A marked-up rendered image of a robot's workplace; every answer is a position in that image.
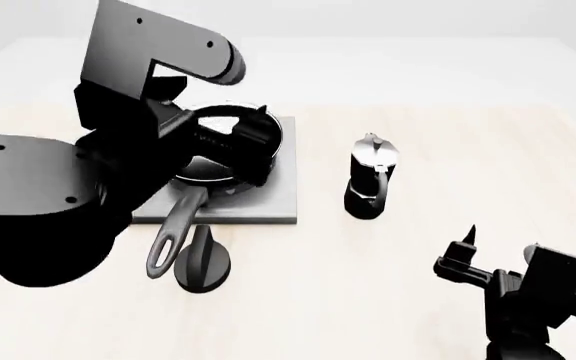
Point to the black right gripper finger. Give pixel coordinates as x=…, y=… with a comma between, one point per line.
x=460, y=262

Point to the black stove knob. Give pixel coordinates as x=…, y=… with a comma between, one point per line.
x=203, y=262

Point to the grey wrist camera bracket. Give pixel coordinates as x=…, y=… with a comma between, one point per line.
x=563, y=270
x=118, y=48

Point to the grey square stove plate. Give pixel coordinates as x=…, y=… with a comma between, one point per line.
x=278, y=187

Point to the grey right wrist camera bracket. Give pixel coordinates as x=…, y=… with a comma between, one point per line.
x=563, y=270

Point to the black frying pan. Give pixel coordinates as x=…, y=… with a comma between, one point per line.
x=178, y=225

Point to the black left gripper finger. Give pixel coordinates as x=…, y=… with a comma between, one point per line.
x=253, y=150
x=175, y=120

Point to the black and silver moka pot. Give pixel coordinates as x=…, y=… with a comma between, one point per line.
x=368, y=176

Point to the grey left wrist camera bracket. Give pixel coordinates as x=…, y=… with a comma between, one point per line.
x=118, y=48

